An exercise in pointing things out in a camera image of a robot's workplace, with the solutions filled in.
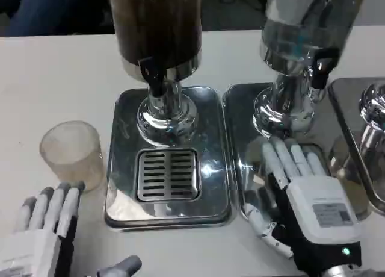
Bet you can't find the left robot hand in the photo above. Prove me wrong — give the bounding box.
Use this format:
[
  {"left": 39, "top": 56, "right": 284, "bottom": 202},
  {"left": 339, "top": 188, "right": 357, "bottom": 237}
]
[{"left": 0, "top": 180, "right": 143, "bottom": 277}]

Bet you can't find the black tap of dark dispenser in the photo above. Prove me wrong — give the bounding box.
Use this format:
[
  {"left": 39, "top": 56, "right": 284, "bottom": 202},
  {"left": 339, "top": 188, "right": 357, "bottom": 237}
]
[{"left": 138, "top": 56, "right": 168, "bottom": 98}]

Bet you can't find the steel drip tray of clear dispenser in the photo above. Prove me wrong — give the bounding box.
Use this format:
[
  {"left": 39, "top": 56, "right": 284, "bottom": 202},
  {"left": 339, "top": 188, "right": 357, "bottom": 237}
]
[{"left": 221, "top": 83, "right": 372, "bottom": 224}]

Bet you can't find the clear ribbed glass cup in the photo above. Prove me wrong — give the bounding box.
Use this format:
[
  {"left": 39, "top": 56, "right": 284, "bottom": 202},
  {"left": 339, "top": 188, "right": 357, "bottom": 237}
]
[{"left": 40, "top": 120, "right": 106, "bottom": 194}]

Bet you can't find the black cable on floor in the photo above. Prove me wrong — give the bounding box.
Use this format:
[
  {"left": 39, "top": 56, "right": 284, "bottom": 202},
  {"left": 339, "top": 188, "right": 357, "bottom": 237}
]
[{"left": 218, "top": 0, "right": 269, "bottom": 10}]

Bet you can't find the steel tray of chrome stand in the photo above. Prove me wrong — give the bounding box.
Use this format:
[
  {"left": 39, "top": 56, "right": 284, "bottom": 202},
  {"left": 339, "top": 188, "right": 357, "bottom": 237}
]
[{"left": 327, "top": 77, "right": 385, "bottom": 215}]

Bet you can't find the steel drip tray of dark dispenser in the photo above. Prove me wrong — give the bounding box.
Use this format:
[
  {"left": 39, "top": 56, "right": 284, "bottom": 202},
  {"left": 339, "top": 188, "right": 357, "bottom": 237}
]
[{"left": 103, "top": 84, "right": 234, "bottom": 232}]

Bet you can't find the clear drink dispenser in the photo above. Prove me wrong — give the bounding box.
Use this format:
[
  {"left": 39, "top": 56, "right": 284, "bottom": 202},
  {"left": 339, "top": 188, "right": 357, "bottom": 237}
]
[{"left": 251, "top": 0, "right": 369, "bottom": 140}]

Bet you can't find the person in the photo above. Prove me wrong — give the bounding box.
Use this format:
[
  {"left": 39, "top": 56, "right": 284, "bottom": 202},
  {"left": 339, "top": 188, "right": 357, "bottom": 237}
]
[{"left": 0, "top": 0, "right": 109, "bottom": 37}]

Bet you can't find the steel grid of dark dispenser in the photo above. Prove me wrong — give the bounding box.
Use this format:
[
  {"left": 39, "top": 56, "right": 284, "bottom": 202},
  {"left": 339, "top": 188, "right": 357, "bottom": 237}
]
[{"left": 137, "top": 148, "right": 201, "bottom": 202}]

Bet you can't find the dark drink dispenser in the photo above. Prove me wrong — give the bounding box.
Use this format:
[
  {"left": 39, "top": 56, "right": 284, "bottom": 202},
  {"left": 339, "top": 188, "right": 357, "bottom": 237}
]
[{"left": 106, "top": 0, "right": 208, "bottom": 148}]

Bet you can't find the black tap of clear dispenser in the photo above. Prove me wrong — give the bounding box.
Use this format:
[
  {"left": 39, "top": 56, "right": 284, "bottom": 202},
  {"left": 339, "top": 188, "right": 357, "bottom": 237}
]
[{"left": 310, "top": 47, "right": 341, "bottom": 90}]

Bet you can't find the chrome dispenser stand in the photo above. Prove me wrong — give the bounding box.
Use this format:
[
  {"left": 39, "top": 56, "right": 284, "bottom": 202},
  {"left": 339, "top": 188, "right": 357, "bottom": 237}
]
[{"left": 357, "top": 81, "right": 385, "bottom": 183}]

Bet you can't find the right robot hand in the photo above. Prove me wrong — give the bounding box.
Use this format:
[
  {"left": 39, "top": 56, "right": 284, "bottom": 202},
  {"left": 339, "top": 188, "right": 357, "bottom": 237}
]
[{"left": 244, "top": 137, "right": 363, "bottom": 273}]

